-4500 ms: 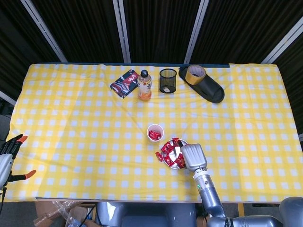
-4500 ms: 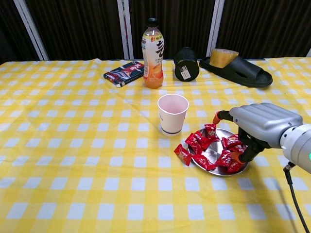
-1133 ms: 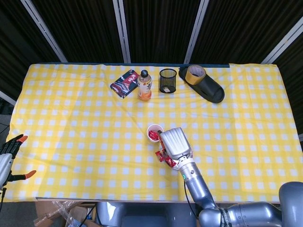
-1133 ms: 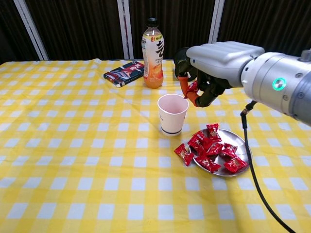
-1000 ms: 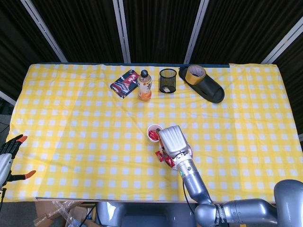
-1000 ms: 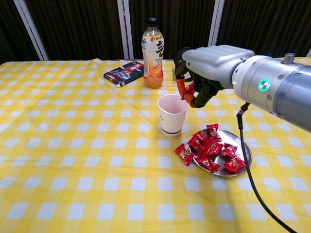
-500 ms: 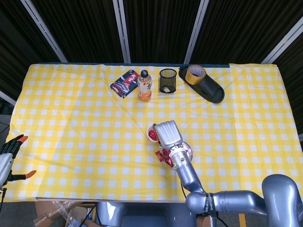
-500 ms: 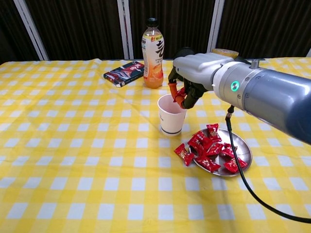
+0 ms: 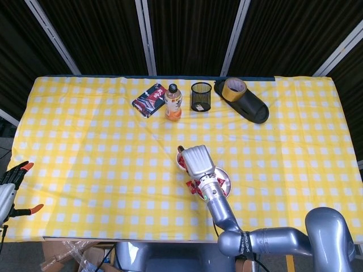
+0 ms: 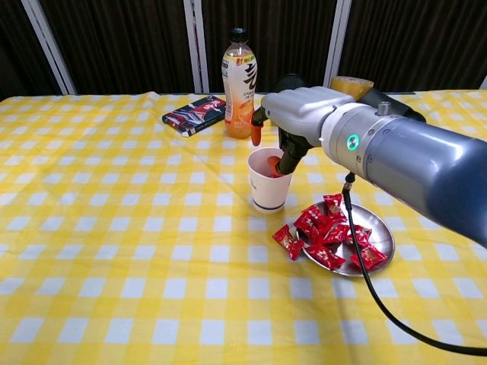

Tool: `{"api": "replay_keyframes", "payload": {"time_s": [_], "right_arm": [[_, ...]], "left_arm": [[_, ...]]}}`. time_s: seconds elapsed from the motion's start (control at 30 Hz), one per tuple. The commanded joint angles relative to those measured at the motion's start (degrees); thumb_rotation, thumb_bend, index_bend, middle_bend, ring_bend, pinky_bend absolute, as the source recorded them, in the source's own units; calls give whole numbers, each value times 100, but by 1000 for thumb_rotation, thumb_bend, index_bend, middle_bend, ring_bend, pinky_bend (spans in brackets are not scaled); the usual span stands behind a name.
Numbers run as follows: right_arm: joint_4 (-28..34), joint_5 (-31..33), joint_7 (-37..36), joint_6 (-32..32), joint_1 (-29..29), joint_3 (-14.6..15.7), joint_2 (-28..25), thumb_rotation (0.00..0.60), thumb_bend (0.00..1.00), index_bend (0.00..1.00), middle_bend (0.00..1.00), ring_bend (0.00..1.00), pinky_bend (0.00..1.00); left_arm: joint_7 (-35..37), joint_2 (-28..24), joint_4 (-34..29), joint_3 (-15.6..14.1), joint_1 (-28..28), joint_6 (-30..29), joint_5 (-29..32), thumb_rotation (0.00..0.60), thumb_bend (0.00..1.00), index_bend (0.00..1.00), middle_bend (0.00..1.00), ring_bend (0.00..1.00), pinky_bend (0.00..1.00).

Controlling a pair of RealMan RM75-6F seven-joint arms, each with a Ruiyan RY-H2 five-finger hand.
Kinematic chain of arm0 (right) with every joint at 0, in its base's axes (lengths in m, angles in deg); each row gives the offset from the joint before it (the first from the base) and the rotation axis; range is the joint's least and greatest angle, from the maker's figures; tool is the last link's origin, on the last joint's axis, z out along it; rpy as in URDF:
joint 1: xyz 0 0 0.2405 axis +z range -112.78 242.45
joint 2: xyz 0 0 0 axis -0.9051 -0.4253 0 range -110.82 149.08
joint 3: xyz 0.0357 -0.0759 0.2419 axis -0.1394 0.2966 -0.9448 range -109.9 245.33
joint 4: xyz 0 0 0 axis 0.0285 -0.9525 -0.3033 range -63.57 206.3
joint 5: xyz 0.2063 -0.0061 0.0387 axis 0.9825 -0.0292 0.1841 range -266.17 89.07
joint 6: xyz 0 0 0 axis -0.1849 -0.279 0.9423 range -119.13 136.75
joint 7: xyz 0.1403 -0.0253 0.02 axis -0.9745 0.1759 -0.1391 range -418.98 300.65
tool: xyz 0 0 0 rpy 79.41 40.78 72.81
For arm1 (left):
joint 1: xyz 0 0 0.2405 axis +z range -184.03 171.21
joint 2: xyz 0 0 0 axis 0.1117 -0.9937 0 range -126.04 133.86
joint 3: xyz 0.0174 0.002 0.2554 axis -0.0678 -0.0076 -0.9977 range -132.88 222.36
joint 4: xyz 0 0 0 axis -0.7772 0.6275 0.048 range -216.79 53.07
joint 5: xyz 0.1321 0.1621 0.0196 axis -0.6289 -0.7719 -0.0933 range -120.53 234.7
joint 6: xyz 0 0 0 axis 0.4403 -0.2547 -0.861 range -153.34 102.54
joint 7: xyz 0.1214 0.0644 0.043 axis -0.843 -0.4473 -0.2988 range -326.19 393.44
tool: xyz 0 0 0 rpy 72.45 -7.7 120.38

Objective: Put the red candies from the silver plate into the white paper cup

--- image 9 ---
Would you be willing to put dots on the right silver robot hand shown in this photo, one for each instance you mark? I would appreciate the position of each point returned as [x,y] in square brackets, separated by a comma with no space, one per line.
[198,161]

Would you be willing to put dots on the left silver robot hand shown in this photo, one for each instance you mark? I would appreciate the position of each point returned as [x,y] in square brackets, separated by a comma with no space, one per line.
[5,195]

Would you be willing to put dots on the red candy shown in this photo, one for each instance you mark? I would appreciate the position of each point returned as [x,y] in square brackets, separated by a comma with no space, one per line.
[222,181]
[181,162]
[191,187]
[225,192]

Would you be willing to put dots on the white paper cup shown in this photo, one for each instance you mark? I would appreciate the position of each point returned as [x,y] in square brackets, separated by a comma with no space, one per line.
[181,170]

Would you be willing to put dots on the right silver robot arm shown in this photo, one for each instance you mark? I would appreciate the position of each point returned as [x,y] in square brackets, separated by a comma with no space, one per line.
[221,215]

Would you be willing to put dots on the silver metal plate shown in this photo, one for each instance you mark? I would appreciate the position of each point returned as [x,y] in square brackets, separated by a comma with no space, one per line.
[224,173]

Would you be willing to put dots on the black mesh pen holder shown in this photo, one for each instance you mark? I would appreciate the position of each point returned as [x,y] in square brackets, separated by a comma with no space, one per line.
[201,102]

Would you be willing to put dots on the orange juice bottle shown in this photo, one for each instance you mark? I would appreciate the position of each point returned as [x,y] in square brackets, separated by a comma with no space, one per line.
[173,105]

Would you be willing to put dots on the yellow tape roll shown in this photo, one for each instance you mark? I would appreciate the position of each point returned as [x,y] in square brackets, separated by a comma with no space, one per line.
[227,95]

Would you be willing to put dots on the brown cardboard box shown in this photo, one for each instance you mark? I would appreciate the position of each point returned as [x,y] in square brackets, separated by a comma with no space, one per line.
[51,255]

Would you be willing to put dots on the black rubber slipper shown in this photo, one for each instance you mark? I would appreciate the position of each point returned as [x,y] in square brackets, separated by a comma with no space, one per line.
[252,109]

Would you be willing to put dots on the dark blue printed box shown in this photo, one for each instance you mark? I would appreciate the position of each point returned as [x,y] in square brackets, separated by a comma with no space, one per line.
[149,100]

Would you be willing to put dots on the yellow checked tablecloth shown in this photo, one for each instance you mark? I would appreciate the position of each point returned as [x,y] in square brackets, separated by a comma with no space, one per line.
[85,170]

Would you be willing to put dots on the clear plastic wrap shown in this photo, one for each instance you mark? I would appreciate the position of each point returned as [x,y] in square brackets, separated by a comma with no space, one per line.
[76,248]

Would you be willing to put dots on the grey robot torso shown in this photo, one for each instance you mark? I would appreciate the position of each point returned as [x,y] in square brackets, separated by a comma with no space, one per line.
[170,259]

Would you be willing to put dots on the white metal frame post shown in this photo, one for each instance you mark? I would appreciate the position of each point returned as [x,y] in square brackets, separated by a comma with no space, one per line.
[8,116]
[52,37]
[234,37]
[147,37]
[340,52]

